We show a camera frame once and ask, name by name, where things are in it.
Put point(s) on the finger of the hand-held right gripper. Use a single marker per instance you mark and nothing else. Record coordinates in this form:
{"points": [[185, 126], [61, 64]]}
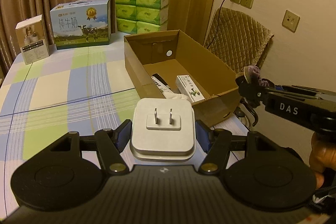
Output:
{"points": [[252, 92], [299, 88]]}

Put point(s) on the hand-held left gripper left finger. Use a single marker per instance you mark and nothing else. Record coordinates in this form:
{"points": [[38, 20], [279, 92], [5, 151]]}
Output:
{"points": [[123, 136]]}

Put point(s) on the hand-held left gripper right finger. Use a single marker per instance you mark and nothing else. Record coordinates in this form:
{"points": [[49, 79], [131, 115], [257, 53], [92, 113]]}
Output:
{"points": [[203, 136]]}

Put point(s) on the dark hair scrunchie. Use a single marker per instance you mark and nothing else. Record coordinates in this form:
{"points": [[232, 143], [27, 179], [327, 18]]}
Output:
{"points": [[256, 74]]}

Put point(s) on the white power adapter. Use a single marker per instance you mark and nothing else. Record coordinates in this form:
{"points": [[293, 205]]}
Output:
{"points": [[162, 132]]}

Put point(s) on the white knitted cloth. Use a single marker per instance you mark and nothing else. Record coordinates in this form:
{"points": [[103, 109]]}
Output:
{"points": [[174, 96]]}

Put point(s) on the green medicine box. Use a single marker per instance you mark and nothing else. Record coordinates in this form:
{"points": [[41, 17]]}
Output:
{"points": [[190, 87]]}

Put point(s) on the white medicine box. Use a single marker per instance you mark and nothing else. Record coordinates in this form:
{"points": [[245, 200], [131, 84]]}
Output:
{"points": [[160, 81]]}

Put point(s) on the brown cardboard box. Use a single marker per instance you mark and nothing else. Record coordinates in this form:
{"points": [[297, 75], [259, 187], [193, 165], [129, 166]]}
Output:
{"points": [[136, 69]]}

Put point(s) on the person's right hand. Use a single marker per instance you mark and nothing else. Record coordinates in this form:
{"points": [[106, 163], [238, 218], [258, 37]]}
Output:
{"points": [[324, 153]]}

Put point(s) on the chair with quilted cover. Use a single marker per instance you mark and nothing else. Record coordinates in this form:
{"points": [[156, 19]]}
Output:
{"points": [[236, 35]]}

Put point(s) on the checked tablecloth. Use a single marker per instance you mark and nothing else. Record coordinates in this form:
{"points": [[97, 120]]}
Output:
{"points": [[65, 87]]}

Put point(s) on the dark cloth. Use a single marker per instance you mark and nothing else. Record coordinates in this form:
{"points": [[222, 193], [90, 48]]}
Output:
{"points": [[325, 200]]}

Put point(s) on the blue milk carton box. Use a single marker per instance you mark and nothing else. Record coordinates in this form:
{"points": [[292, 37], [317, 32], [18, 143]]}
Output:
{"points": [[81, 24]]}

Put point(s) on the stack of green tissue packs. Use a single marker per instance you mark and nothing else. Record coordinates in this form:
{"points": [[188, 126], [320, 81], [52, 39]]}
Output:
{"points": [[141, 11]]}

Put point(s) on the white product box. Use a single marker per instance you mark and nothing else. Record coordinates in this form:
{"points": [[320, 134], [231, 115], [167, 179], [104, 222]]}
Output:
{"points": [[32, 43]]}

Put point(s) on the small wall outlet plate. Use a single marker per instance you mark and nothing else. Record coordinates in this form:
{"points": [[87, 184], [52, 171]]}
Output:
{"points": [[290, 20]]}

